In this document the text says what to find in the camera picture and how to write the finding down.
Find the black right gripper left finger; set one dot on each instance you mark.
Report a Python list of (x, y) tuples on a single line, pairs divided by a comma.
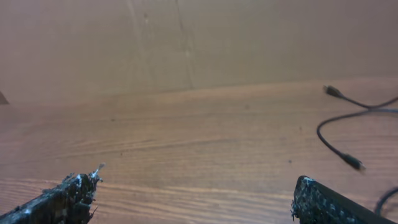
[(68, 202)]

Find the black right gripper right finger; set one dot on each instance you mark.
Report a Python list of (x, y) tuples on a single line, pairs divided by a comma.
[(315, 203)]

